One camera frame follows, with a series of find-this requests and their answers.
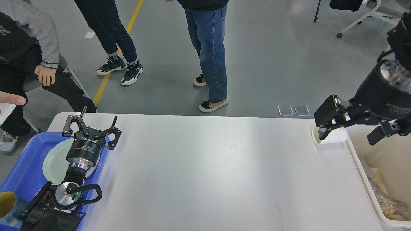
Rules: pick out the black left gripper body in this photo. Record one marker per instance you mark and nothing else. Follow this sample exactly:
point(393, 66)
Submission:
point(84, 152)

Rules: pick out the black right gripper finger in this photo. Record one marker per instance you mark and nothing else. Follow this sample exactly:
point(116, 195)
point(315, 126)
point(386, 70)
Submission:
point(386, 129)
point(331, 115)

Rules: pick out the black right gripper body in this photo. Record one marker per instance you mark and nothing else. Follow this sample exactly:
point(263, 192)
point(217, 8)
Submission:
point(384, 95)

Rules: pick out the green plate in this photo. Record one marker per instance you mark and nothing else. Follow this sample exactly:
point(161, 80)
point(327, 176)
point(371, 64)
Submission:
point(55, 164)

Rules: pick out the aluminium foil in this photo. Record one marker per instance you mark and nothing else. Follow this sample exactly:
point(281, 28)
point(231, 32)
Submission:
point(373, 176)

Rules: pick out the beige paper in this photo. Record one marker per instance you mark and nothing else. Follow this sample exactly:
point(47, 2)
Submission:
point(391, 213)

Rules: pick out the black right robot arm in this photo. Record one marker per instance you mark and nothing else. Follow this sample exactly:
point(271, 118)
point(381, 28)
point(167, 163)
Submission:
point(399, 39)

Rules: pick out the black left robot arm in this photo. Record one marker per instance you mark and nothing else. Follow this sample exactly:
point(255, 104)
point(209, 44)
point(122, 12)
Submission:
point(37, 216)

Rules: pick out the white paper cup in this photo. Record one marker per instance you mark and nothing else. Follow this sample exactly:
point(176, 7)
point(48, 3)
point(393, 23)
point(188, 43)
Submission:
point(337, 136)

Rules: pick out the clear floor plate right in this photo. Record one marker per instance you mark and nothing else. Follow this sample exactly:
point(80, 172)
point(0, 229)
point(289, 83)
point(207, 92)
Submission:
point(302, 110)

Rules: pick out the clear floor plate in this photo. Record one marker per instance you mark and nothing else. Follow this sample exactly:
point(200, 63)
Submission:
point(302, 110)
point(285, 110)

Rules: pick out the white plastic bin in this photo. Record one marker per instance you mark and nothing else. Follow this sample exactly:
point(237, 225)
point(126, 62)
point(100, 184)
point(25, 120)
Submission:
point(392, 156)

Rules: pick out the clear floor plate left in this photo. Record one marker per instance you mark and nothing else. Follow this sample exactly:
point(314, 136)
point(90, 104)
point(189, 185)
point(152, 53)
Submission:
point(285, 110)

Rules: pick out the blue plastic tray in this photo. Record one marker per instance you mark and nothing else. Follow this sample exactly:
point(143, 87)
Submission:
point(27, 178)

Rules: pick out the white office chair left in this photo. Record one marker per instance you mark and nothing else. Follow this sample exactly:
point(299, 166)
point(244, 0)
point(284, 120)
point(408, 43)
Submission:
point(65, 87)

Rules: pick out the white office chair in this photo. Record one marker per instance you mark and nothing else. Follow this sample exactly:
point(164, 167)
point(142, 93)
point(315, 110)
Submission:
point(388, 18)
point(65, 87)

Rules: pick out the dark blue mug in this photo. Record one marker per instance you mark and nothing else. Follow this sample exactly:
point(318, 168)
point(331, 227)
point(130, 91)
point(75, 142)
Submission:
point(11, 207)

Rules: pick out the white office chair right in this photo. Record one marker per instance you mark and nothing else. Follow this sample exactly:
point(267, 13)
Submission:
point(388, 18)

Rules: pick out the white floor tag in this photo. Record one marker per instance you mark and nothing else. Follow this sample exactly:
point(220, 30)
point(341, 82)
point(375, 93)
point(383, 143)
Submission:
point(89, 35)

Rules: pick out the seated person at left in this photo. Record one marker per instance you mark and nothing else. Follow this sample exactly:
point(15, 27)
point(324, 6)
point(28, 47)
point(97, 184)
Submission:
point(28, 44)

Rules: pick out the person in dark jeans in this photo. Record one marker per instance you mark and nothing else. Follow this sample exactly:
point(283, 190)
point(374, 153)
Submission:
point(103, 18)

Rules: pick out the person in blue jeans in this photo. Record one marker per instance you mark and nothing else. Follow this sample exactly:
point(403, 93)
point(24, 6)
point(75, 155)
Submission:
point(206, 26)

